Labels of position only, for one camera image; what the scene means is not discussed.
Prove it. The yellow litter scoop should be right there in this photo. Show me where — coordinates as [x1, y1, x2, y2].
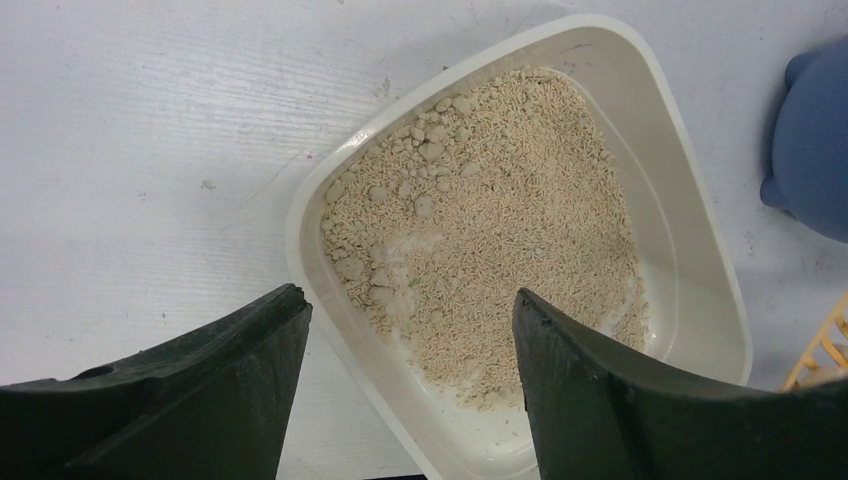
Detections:
[781, 292, 847, 391]

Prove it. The blue plastic bucket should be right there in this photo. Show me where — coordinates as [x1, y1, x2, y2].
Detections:
[760, 37, 847, 243]

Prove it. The beige cat litter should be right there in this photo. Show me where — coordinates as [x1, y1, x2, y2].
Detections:
[320, 66, 649, 409]

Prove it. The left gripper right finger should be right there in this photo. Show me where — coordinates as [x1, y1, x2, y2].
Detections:
[512, 289, 847, 479]

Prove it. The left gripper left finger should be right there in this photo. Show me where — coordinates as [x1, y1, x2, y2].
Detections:
[1, 284, 312, 479]

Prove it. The white litter box tray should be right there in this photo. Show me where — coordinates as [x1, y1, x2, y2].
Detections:
[285, 14, 752, 479]

